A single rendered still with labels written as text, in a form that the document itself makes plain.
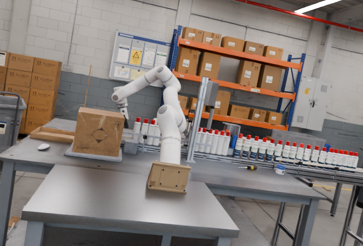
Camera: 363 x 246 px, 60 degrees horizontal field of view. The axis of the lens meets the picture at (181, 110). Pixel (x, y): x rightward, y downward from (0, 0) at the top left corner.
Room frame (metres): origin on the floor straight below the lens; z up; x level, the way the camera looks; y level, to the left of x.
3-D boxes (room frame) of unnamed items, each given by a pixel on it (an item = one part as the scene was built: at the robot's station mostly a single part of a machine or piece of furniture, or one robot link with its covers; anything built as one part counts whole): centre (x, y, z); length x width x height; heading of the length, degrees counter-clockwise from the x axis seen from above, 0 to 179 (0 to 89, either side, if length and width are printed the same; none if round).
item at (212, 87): (2.49, -0.18, 1.38); 0.17 x 0.10 x 0.19; 156
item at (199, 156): (2.55, -0.06, 0.85); 1.65 x 0.11 x 0.05; 101
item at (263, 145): (2.69, -0.76, 0.98); 0.05 x 0.05 x 0.20
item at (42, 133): (2.36, 0.92, 0.85); 0.30 x 0.26 x 0.04; 101
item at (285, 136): (4.30, -1.66, 0.91); 0.60 x 0.40 x 0.22; 105
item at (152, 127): (2.49, 0.21, 0.98); 0.05 x 0.05 x 0.20
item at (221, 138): (2.62, -0.38, 0.98); 0.05 x 0.05 x 0.20
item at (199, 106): (2.42, -0.13, 1.16); 0.04 x 0.04 x 0.67; 11
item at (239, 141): (2.65, -0.54, 0.98); 0.05 x 0.05 x 0.20
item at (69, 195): (1.68, 0.18, 0.81); 0.90 x 0.90 x 0.04; 12
